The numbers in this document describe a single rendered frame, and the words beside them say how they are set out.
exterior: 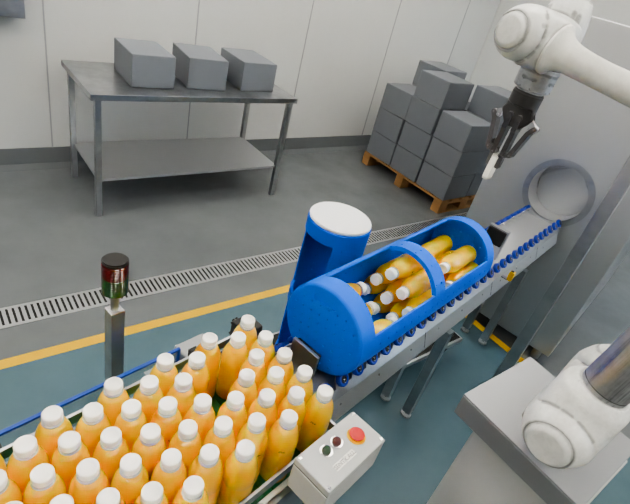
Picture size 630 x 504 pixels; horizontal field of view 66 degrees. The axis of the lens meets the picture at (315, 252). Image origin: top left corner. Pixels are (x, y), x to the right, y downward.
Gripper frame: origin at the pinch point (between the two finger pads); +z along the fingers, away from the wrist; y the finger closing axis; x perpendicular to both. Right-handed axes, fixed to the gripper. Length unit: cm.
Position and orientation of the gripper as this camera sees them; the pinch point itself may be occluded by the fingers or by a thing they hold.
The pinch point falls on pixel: (492, 166)
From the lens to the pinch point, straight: 137.9
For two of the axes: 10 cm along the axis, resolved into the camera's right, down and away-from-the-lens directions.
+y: 6.6, 5.5, -5.1
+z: -2.6, 8.0, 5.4
